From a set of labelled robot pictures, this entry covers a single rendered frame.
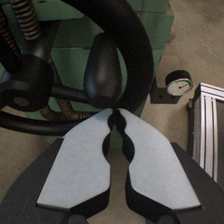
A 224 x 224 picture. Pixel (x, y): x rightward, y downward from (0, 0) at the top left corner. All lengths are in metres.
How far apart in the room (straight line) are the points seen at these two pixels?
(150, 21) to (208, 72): 1.23
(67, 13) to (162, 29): 0.20
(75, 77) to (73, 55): 0.08
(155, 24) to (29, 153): 0.95
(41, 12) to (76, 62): 0.21
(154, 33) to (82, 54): 0.16
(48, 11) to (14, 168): 0.97
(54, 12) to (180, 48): 1.46
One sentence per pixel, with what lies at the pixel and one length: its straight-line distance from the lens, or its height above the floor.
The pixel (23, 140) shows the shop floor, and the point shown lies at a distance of 1.14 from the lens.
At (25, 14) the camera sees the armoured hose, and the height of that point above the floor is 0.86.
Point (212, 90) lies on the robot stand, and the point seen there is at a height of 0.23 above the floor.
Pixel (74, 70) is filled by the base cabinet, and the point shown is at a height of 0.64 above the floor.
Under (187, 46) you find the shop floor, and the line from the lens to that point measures 1.69.
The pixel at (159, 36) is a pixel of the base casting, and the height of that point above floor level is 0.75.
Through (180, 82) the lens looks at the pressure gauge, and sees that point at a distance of 0.41.
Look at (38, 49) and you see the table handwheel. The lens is 0.24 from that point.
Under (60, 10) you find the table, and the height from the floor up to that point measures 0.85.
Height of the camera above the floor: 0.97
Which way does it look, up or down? 61 degrees down
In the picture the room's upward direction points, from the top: 3 degrees clockwise
